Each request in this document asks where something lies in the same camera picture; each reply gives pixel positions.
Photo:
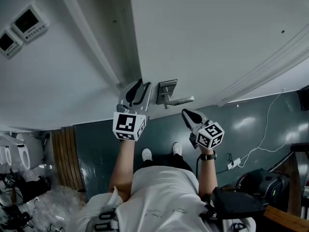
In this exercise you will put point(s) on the white power strip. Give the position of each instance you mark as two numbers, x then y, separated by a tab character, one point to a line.
233	163

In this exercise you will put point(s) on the black box on harness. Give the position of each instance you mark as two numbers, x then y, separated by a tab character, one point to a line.
237	203

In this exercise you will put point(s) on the brown wooden furniture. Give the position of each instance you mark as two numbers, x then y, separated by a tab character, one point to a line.
295	178

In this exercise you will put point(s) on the person's white left shoe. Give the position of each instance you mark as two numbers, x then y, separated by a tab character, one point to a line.
146	154

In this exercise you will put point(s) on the person's white shirt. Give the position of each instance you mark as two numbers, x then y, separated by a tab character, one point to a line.
164	197

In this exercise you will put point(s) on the person's white right shoe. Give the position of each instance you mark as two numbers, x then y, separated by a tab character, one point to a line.
177	149

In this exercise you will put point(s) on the large white wall control panel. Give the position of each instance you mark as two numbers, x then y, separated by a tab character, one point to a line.
28	22

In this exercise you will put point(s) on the black wall box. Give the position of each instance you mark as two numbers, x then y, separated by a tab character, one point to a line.
304	98

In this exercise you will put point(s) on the person's black trousers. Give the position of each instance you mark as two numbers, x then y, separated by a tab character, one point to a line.
178	162

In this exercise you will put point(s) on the person's left forearm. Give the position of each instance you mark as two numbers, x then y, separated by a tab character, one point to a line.
123	165

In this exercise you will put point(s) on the person's right forearm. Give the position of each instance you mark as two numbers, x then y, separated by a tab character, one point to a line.
207	175

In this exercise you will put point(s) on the white door frame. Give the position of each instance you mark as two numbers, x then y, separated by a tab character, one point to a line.
103	37

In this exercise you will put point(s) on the white wall moulding strip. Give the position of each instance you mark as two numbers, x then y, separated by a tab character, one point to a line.
263	66

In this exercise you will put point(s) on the white door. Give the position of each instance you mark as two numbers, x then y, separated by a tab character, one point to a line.
205	40

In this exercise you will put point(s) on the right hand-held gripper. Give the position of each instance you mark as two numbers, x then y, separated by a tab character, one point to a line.
210	135

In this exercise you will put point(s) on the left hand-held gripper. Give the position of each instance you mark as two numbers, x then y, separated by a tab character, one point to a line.
125	127

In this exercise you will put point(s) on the wooden slat panel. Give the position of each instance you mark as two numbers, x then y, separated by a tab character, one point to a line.
67	158

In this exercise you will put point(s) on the black wristwatch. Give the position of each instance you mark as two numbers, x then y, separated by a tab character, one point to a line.
208	156

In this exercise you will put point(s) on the clear plastic wrap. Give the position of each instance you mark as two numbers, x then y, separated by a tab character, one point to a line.
55	207

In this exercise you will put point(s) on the person's white shoe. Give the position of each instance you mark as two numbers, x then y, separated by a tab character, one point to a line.
177	149
146	154

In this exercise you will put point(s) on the black equipment pile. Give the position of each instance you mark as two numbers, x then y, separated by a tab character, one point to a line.
26	187

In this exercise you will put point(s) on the small white wall control panel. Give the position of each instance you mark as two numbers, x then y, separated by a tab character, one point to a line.
8	43

